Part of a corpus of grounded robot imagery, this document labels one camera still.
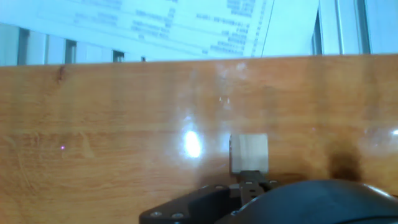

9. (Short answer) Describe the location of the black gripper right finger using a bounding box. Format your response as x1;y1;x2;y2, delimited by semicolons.
238;170;279;206

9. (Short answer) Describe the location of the small light wooden block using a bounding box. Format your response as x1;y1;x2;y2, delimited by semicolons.
229;133;269;175

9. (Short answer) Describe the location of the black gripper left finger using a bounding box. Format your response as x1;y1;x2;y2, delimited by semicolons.
139;184;243;224

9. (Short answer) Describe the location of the white printed paper sheet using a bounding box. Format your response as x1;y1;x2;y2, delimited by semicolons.
0;0;275;62

